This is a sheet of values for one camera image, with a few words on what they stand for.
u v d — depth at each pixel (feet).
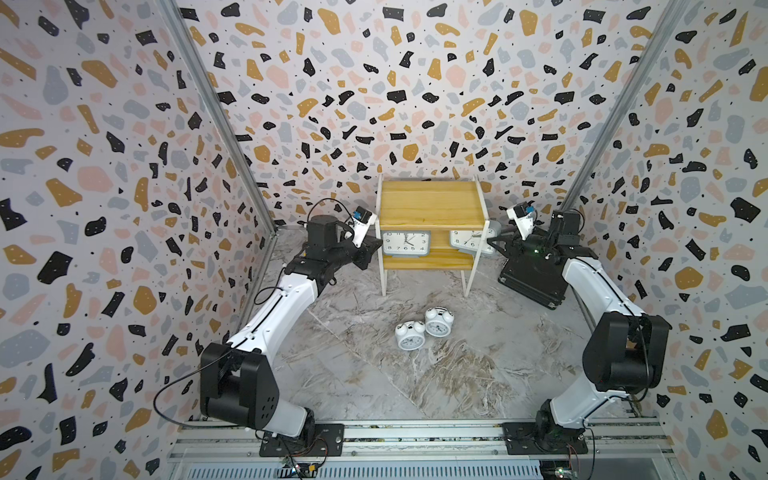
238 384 1.37
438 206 2.70
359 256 2.35
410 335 2.79
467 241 2.95
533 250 2.47
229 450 2.40
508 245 2.56
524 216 2.45
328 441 2.43
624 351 1.51
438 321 2.86
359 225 2.26
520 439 2.42
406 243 2.93
